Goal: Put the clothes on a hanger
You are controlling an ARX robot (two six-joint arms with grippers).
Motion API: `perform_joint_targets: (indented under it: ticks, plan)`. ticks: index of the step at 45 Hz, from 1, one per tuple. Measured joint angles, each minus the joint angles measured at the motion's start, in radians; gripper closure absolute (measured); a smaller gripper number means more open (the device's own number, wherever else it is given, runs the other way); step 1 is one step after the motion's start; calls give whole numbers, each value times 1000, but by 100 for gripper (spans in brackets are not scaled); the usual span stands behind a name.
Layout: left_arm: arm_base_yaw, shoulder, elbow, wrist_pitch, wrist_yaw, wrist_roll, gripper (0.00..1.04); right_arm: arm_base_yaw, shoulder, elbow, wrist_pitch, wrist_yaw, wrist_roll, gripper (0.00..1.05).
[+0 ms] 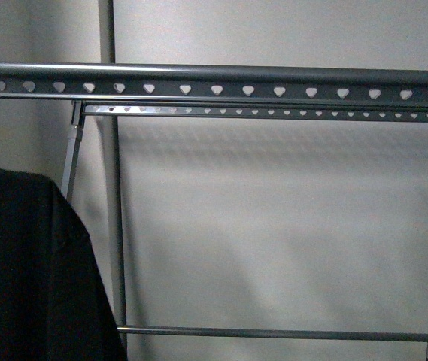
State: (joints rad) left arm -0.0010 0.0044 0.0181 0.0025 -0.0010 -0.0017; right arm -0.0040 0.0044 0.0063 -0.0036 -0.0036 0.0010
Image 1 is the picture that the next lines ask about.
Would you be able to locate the grey lower rack crossbar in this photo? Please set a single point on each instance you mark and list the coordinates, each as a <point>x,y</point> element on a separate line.
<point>275,334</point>

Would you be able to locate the grey angled rack leg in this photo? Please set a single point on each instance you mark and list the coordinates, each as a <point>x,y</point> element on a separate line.
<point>75,135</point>

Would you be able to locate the black hanging printed t-shirt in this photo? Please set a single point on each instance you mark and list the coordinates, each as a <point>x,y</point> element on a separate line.
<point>53,304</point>

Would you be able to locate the grey rear hanging rail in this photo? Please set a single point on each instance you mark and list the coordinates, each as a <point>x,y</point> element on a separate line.
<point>258,113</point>

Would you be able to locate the grey hanging rail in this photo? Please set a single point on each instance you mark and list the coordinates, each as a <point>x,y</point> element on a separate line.
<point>213,83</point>
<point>258,113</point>

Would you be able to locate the grey front hanging rail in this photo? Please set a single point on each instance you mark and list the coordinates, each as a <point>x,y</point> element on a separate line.
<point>213,83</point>

